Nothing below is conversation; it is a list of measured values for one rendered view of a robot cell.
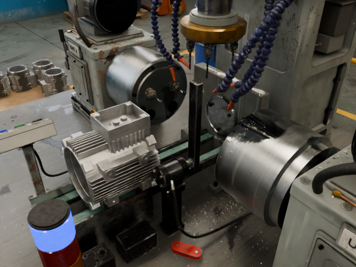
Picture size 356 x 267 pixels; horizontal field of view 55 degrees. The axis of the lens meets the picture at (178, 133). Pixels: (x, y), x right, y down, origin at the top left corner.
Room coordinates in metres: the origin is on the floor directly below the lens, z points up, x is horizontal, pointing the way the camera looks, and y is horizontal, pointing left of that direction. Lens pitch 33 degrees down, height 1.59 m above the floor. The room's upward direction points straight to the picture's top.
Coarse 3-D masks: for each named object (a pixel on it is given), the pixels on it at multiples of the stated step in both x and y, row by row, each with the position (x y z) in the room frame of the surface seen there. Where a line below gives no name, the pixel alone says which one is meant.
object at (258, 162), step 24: (264, 120) 0.70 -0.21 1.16; (288, 120) 0.71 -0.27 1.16; (240, 144) 0.66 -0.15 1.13; (264, 144) 0.63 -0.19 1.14; (288, 144) 0.61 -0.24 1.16; (312, 144) 0.61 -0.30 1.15; (216, 168) 0.67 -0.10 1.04; (240, 168) 0.62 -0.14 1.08; (264, 168) 0.58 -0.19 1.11; (288, 168) 0.57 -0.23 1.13; (240, 192) 0.60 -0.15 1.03; (264, 192) 0.55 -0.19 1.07; (288, 192) 0.54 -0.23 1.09; (264, 216) 0.54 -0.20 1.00
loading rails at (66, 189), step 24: (48, 192) 0.70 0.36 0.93; (72, 192) 0.71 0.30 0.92; (144, 192) 0.70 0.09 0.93; (192, 192) 0.81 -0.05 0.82; (216, 192) 0.83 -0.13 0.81; (72, 216) 0.68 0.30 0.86; (96, 216) 0.61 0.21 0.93; (120, 216) 0.65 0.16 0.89; (144, 216) 0.70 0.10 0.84; (96, 240) 0.61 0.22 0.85
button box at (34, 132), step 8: (40, 120) 0.85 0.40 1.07; (48, 120) 0.84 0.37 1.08; (16, 128) 0.81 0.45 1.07; (24, 128) 0.80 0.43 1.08; (32, 128) 0.81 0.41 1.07; (40, 128) 0.82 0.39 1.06; (48, 128) 0.83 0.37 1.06; (0, 136) 0.76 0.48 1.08; (8, 136) 0.77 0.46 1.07; (16, 136) 0.78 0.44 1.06; (24, 136) 0.79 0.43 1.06; (32, 136) 0.80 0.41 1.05; (40, 136) 0.81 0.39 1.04; (48, 136) 0.82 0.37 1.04; (0, 144) 0.75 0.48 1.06; (8, 144) 0.76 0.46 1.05; (16, 144) 0.77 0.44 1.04; (24, 144) 0.78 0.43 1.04; (0, 152) 0.74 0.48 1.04
